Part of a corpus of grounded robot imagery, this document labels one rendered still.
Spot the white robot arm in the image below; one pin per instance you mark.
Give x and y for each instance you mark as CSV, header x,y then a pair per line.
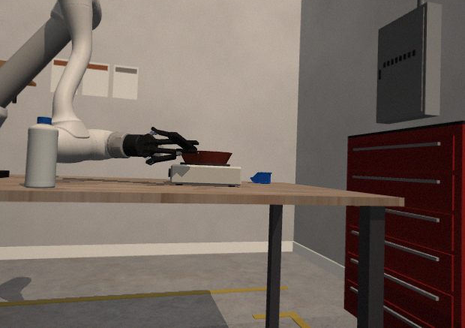
x,y
75,142

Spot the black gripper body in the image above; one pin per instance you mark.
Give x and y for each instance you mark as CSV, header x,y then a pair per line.
x,y
133,145

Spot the red frying pan with black handle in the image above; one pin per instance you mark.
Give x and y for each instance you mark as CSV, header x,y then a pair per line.
x,y
208,157

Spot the white bottle with blue cap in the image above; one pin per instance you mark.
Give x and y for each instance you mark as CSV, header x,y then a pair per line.
x,y
40,171

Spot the blue plastic bin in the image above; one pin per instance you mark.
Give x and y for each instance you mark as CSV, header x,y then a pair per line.
x,y
261,177

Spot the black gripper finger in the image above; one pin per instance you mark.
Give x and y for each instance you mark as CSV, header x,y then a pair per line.
x,y
155,131
173,152

